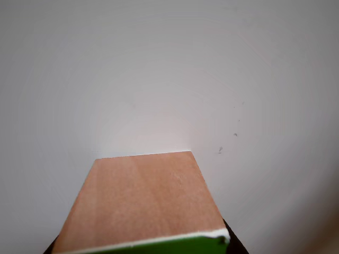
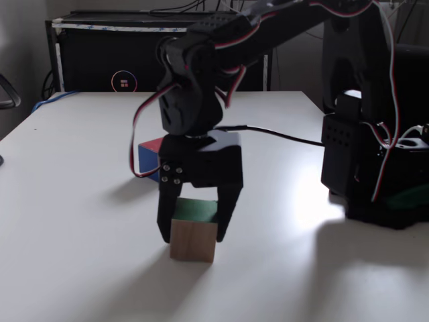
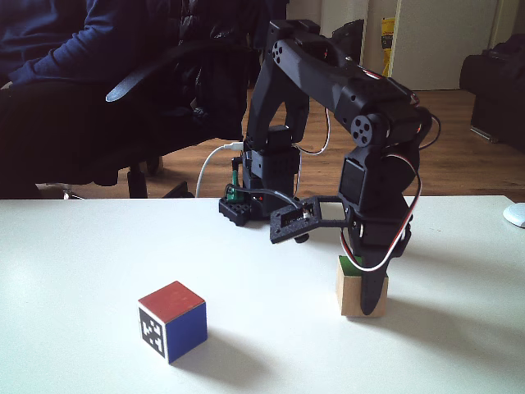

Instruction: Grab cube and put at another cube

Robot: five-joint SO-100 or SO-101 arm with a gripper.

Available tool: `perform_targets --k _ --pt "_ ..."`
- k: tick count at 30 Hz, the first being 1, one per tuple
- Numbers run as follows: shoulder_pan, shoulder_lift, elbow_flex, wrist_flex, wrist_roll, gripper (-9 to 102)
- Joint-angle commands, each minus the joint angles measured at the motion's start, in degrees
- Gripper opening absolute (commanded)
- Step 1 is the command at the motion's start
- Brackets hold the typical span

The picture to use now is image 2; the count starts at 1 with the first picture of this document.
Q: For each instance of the green-topped wooden cube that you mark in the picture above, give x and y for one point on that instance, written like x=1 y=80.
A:
x=191 y=241

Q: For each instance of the red and blue wooden cube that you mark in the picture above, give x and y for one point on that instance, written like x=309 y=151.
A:
x=147 y=157

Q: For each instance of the black computer case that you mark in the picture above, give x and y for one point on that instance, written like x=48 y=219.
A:
x=100 y=50

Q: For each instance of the green base clamp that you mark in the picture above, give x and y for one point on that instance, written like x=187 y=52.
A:
x=405 y=198

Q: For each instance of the black chair armrest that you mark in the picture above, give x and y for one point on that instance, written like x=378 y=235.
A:
x=11 y=92

